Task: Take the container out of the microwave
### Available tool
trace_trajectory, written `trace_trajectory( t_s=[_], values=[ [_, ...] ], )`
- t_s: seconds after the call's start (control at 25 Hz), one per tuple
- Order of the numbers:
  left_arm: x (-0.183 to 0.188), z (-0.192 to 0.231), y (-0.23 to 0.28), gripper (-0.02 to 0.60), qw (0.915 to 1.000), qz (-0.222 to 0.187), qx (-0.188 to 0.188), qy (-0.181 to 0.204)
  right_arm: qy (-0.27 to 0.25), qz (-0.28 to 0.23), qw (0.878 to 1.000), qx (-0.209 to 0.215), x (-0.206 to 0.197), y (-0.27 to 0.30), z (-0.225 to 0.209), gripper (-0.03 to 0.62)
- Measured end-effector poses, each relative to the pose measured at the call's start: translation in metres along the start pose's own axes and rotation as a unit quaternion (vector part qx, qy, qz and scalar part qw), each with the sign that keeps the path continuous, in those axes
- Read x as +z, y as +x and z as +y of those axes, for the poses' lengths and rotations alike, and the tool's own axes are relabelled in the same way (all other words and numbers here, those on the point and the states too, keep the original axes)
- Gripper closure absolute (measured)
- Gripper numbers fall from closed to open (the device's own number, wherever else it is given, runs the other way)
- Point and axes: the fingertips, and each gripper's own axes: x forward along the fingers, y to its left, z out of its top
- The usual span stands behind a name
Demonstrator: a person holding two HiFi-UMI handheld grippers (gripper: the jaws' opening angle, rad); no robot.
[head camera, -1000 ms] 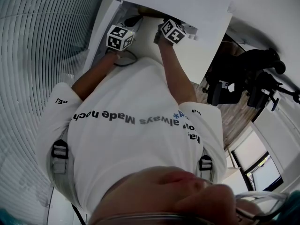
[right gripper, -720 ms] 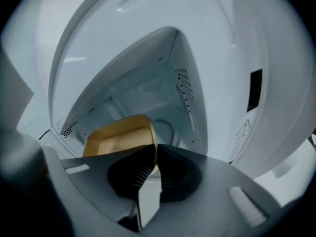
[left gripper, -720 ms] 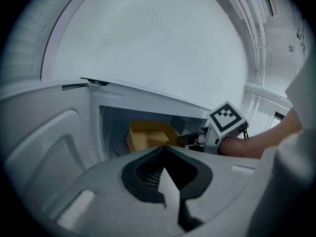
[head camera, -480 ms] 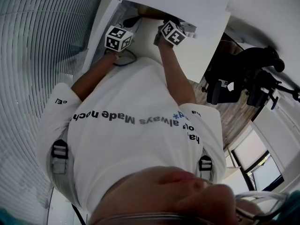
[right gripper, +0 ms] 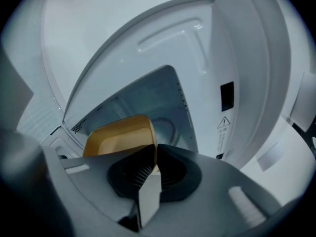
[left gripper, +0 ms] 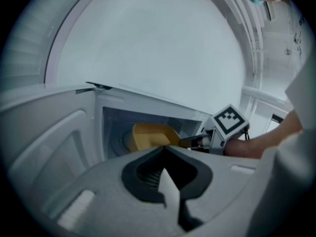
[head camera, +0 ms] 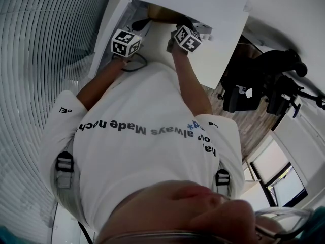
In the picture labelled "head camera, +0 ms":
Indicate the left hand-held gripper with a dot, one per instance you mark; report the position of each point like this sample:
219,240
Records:
124,44

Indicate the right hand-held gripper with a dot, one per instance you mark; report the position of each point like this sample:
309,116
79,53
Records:
189,41

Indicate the brown cardboard box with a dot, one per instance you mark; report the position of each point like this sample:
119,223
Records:
162,14

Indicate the person's left forearm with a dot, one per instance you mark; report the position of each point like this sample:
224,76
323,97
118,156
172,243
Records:
99,85

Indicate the person's right forearm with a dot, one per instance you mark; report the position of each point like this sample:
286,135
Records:
193,85

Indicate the black office chair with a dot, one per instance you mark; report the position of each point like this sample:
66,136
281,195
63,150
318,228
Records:
279,103
243,72

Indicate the white window blinds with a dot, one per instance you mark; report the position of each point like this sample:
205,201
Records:
38,85

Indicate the person's white printed T-shirt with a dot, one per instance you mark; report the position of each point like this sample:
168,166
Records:
139,161

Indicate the person's head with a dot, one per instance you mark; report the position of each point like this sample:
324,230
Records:
177,212

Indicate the black-framed window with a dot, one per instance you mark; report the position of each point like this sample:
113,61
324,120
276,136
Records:
289,187

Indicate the clear eyeglasses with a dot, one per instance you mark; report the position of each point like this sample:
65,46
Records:
284,210

